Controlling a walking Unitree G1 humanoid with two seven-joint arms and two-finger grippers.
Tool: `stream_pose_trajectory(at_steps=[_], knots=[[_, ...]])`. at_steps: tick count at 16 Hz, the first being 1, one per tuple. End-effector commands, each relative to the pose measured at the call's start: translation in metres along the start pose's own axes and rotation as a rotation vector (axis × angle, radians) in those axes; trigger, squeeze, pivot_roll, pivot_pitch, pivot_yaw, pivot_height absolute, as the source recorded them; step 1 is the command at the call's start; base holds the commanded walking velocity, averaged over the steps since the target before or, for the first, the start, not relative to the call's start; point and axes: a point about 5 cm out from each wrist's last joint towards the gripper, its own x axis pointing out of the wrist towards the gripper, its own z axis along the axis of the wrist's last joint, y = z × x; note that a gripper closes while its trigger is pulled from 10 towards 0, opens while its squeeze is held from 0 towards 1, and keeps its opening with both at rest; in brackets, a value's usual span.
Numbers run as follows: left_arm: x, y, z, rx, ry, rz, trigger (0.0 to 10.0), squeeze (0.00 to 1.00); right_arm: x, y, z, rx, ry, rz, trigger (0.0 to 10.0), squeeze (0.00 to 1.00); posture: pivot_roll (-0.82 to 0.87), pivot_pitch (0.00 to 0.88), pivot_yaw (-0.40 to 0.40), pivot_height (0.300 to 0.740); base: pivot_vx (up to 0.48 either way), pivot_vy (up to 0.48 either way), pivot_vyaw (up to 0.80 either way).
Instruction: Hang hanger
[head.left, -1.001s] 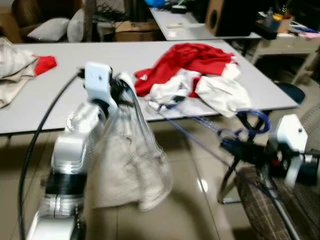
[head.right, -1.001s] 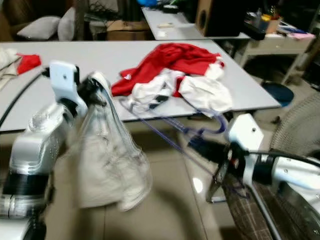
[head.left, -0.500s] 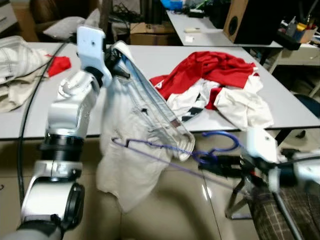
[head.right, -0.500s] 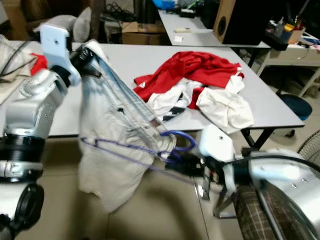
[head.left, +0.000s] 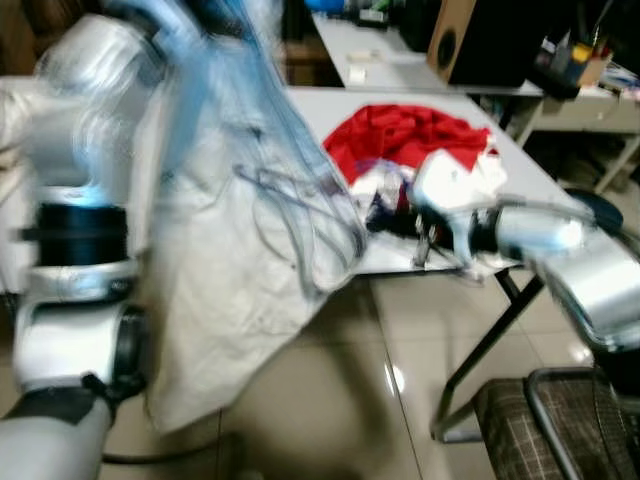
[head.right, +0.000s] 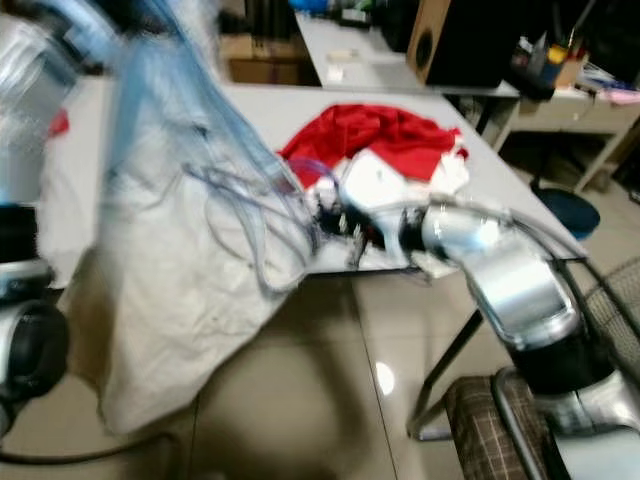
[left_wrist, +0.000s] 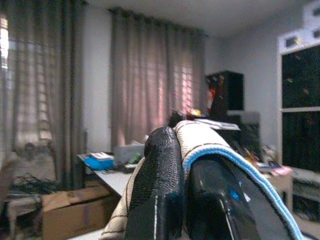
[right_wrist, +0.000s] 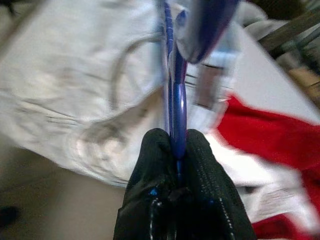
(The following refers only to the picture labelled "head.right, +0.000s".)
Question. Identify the cream shirt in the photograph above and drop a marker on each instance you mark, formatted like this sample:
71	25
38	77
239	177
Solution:
180	330

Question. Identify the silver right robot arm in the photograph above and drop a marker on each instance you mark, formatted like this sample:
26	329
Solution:
520	290

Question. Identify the red cloth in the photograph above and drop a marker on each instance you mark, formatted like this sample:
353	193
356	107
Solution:
370	135

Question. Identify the white folding table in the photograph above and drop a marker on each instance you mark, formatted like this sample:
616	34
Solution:
260	110

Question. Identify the brown black speaker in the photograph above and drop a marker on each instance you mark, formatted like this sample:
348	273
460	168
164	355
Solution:
465	40

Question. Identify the blue round stool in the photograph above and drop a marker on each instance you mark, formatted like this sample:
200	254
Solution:
570	212

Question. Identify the plaid chair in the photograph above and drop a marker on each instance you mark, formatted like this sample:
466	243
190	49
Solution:
490	430

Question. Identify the black pen holder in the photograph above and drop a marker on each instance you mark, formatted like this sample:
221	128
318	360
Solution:
550	65

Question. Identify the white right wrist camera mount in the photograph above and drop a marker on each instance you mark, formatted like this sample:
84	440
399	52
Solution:
380	180

